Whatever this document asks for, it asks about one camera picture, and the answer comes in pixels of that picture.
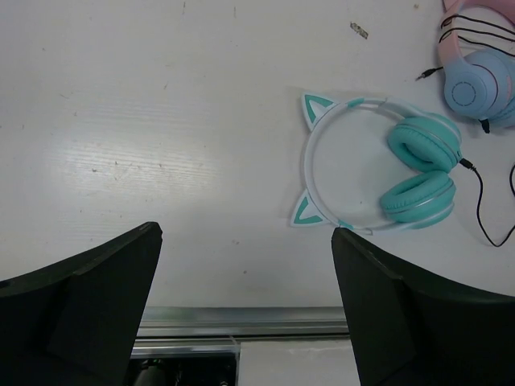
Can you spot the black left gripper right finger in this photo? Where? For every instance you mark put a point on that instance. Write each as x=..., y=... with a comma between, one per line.
x=409, y=326

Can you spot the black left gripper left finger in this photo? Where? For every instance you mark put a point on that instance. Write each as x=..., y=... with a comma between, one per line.
x=74, y=322

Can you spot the teal cat-ear headphones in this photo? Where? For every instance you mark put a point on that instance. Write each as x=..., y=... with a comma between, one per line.
x=426, y=142

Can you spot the pink blue cat-ear headphones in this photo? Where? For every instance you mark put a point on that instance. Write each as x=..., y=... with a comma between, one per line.
x=479, y=85

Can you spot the aluminium table edge rail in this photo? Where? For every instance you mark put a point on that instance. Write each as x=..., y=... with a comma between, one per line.
x=169, y=332

